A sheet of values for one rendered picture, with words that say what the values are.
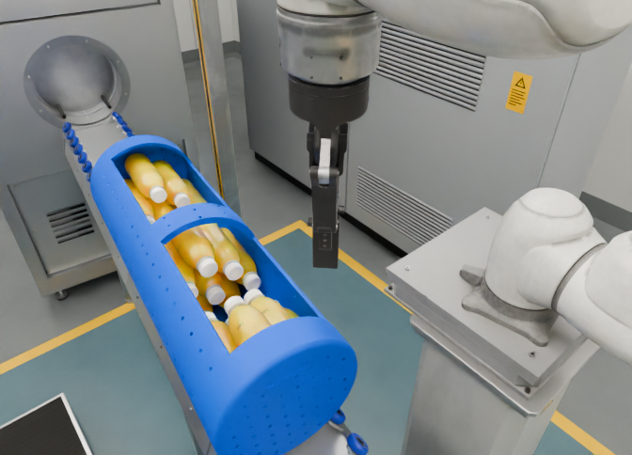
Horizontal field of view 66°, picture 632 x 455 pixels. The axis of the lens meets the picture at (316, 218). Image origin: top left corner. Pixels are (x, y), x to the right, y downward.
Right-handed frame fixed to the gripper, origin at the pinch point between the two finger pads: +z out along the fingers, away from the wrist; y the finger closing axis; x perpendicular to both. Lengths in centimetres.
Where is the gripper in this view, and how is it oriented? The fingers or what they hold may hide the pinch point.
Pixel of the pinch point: (325, 242)
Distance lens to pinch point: 56.8
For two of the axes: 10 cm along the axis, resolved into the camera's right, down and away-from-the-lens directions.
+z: 0.0, 8.0, 6.0
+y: -0.8, 6.0, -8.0
